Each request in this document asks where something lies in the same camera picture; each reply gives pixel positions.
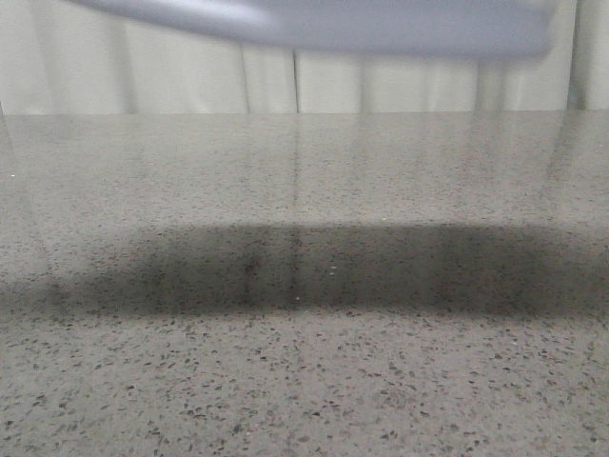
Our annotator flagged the light blue slipper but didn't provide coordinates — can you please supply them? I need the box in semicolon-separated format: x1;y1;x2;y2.
77;0;290;46
253;1;550;60

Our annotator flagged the beige curtain backdrop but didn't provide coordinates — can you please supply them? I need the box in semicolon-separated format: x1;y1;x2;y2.
1;1;608;114

